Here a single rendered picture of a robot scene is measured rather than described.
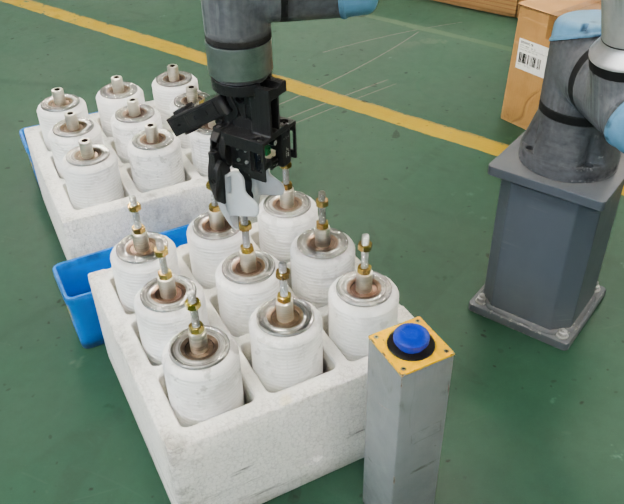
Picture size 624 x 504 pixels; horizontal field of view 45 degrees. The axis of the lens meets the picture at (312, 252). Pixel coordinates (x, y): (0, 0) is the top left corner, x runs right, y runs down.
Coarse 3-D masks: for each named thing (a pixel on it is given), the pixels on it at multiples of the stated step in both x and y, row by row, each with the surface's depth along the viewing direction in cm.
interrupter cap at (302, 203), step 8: (296, 192) 120; (264, 200) 118; (272, 200) 118; (296, 200) 118; (304, 200) 118; (264, 208) 116; (272, 208) 116; (280, 208) 117; (296, 208) 116; (304, 208) 116; (280, 216) 114; (288, 216) 114; (296, 216) 115
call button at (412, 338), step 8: (400, 328) 83; (408, 328) 83; (416, 328) 83; (424, 328) 83; (400, 336) 82; (408, 336) 82; (416, 336) 82; (424, 336) 82; (400, 344) 81; (408, 344) 81; (416, 344) 81; (424, 344) 81; (408, 352) 82; (416, 352) 82
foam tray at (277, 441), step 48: (96, 288) 113; (288, 288) 112; (240, 336) 104; (144, 384) 97; (336, 384) 97; (144, 432) 108; (192, 432) 91; (240, 432) 93; (288, 432) 97; (336, 432) 102; (192, 480) 93; (240, 480) 98; (288, 480) 103
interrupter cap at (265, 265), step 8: (232, 256) 107; (256, 256) 106; (264, 256) 106; (224, 264) 105; (232, 264) 105; (256, 264) 105; (264, 264) 105; (272, 264) 105; (224, 272) 103; (232, 272) 104; (240, 272) 104; (256, 272) 104; (264, 272) 103; (272, 272) 103; (232, 280) 102; (240, 280) 102; (248, 280) 102; (256, 280) 102; (264, 280) 103
